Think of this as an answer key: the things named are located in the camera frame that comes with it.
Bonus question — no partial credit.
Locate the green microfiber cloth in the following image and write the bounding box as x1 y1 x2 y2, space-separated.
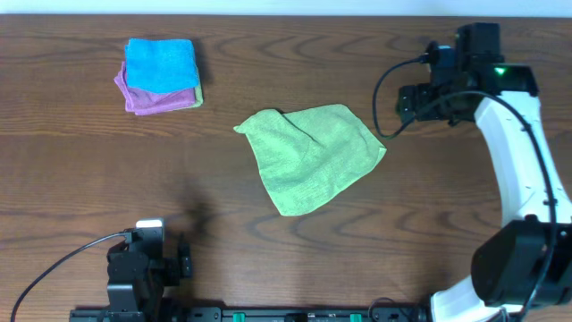
234 104 387 216

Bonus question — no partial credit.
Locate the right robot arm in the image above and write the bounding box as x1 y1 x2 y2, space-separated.
396 22 571 321

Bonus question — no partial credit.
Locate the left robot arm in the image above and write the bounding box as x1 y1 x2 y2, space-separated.
96 241 192 322

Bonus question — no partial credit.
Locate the purple folded cloth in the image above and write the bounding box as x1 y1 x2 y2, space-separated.
114 62 195 115

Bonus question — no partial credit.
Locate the yellow-green bottom folded cloth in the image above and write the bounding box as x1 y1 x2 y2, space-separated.
191 71 204 108

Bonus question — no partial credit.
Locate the blue folded cloth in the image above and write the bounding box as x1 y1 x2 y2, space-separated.
125 38 200 94

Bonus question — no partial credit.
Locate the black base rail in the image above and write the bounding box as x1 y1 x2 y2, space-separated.
68 306 431 322

